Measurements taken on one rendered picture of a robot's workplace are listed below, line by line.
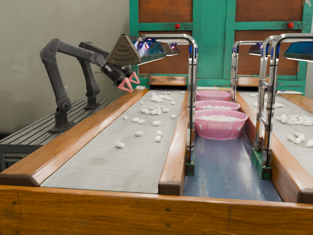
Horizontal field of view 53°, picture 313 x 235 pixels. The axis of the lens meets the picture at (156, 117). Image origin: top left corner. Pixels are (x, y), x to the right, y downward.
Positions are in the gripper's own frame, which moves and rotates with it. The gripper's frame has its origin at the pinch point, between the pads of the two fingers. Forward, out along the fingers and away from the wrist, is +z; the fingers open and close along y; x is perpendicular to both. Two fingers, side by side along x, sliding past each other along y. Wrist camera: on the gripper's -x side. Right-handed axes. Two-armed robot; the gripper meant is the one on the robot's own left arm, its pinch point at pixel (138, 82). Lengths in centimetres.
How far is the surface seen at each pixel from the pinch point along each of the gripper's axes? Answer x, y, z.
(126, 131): 2, -80, 15
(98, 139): 7, -92, 9
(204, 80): -26, 47, 36
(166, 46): -31.7, -30.4, 1.6
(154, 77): -2.6, 43.4, 4.3
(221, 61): -45, 49, 36
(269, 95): -46, -106, 41
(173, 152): -14, -111, 30
